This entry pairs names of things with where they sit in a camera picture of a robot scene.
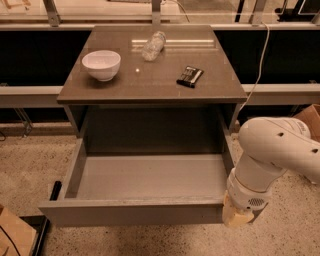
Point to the cardboard box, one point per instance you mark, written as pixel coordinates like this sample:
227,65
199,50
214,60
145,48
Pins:
16,236
311,117

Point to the black snack packet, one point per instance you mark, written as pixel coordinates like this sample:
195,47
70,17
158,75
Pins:
189,77

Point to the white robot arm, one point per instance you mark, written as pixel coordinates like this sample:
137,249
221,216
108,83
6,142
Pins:
271,146

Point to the grey drawer cabinet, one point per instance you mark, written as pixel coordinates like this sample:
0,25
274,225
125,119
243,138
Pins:
150,80

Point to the cardboard box right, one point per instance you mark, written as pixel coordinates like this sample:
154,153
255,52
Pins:
311,117

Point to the black metal stand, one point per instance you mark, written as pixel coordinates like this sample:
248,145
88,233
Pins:
41,223

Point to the white ceramic bowl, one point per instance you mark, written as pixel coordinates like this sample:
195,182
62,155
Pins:
102,65

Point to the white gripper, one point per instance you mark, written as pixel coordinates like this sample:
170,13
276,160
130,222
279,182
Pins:
246,196

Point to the grey top drawer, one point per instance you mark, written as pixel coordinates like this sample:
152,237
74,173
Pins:
156,166

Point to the clear plastic bottle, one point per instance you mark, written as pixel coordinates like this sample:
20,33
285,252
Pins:
154,46

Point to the cardboard box left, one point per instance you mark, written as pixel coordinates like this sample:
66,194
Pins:
16,236

